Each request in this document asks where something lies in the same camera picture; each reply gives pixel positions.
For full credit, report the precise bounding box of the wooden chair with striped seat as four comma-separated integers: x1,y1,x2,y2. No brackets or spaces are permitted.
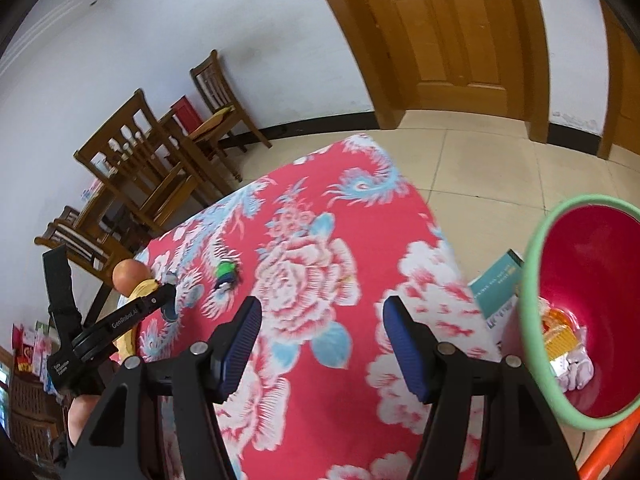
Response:
34,205,151,331

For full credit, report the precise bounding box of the wooden slat-back chair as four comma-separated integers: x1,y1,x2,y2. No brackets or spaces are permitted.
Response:
74,89,242,233

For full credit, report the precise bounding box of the small green and blue toy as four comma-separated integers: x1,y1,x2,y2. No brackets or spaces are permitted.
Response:
214,259,242,291

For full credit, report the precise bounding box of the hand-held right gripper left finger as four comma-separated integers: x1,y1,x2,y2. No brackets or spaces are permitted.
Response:
65,296,263,480

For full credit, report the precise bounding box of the orange plastic stool with holes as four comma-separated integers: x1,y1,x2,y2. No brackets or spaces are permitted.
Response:
577,417,640,480

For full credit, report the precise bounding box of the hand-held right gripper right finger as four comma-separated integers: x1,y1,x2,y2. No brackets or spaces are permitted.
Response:
382,295,581,480

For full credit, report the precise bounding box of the yellow banana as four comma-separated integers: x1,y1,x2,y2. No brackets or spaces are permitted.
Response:
115,280,162,361

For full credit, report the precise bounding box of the pile of colourful packets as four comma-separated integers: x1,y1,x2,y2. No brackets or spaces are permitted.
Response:
11,321,57,395

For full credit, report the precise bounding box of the person's left hand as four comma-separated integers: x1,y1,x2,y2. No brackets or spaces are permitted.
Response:
67,394,108,450

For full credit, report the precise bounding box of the wooden panel door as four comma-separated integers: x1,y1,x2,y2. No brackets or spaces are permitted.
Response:
345,0,516,106

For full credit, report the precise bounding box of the red bin with green rim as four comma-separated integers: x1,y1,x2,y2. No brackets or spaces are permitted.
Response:
517,195,640,431

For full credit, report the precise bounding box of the red floral tablecloth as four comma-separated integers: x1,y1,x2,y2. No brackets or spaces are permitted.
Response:
115,132,506,480

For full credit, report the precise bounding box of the round orange fruit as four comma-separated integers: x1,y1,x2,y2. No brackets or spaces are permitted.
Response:
112,258,152,296

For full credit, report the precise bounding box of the teal cardboard box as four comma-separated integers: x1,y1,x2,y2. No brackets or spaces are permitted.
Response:
470,249,526,322

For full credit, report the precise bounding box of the yellow waffle-patterned wrapper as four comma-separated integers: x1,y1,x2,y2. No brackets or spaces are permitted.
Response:
542,307,583,361

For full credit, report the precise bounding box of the wooden doorway frame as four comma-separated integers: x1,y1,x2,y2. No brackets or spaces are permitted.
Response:
597,0,640,161

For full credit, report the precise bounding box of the white tissue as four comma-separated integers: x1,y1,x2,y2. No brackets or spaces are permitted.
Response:
555,327,596,393

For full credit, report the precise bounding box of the wooden door frame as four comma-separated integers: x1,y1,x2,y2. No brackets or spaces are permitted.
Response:
305,0,551,143

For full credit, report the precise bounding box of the wooden chair with yellow cushion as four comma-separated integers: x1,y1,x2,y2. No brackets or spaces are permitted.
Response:
190,50,273,153

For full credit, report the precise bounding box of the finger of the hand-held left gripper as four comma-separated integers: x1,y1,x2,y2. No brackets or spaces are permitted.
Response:
70,282,178,361
42,245,83,333

